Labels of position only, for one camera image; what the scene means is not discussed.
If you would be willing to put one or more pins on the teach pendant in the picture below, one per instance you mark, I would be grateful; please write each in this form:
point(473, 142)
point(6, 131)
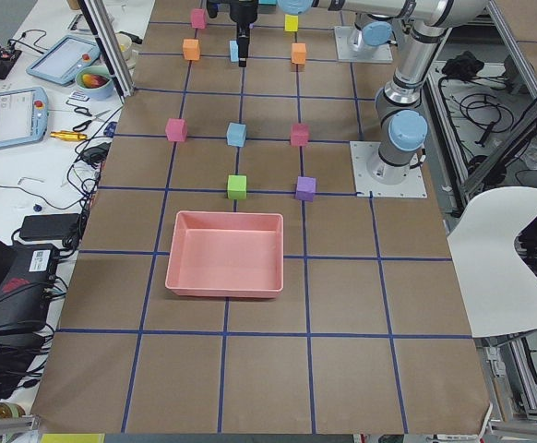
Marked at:
point(23, 116)
point(64, 60)

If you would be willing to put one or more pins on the white chair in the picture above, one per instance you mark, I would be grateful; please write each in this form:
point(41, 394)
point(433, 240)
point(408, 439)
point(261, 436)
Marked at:
point(499, 290)

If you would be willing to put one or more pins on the pink block table side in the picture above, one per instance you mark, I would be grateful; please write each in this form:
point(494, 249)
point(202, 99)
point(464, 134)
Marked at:
point(176, 130)

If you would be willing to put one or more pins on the far pink foam block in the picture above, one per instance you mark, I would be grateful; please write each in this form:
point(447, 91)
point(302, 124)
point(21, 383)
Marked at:
point(198, 18)

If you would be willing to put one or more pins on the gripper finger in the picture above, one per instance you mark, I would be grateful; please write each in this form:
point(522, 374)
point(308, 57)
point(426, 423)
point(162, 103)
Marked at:
point(243, 40)

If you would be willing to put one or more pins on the brass cylinder tool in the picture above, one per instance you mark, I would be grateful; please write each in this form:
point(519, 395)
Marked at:
point(70, 136)

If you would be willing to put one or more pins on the far teach pendant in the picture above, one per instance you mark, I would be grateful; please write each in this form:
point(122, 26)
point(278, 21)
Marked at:
point(64, 60)

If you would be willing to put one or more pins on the black scissors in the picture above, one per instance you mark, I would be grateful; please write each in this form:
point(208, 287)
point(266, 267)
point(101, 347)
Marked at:
point(80, 128)

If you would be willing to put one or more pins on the green bowl with fruit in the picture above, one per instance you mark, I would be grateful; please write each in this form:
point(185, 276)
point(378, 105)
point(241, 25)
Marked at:
point(95, 82)

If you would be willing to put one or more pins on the white bowl with lemon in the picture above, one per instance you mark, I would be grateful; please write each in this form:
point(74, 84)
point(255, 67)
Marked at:
point(125, 45)

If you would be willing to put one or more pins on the aluminium frame post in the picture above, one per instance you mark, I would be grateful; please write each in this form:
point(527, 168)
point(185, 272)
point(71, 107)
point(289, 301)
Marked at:
point(101, 29)

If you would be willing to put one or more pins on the orange block table side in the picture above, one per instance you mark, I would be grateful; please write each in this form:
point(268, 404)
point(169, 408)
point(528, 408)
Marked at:
point(191, 49)

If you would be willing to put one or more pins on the near teach pendant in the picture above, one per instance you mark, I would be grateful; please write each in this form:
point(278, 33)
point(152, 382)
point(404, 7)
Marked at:
point(23, 116)

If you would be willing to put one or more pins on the yellow foam block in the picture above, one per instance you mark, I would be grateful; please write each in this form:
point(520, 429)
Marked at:
point(291, 23)

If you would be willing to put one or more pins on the black electronics box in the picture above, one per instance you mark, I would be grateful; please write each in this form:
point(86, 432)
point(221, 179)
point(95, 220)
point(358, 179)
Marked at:
point(23, 292)

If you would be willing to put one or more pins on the pink block robot side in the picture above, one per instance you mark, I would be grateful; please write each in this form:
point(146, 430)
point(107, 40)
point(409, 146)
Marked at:
point(299, 135)

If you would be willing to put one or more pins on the near purple foam block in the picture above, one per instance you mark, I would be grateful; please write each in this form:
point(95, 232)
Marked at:
point(305, 188)

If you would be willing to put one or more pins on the pink plastic tray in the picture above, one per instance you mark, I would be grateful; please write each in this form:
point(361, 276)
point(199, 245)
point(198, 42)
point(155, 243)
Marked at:
point(226, 254)

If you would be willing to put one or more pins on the green foam block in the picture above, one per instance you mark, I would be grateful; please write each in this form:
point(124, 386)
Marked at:
point(237, 187)

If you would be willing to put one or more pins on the light blue block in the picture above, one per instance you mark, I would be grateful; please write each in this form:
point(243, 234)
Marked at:
point(233, 51)
point(236, 134)

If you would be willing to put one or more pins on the black power adapter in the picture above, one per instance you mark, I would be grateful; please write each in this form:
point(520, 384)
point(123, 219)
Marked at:
point(48, 227)

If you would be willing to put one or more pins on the orange block robot side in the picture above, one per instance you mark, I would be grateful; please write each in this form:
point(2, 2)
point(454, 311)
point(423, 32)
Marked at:
point(298, 53)

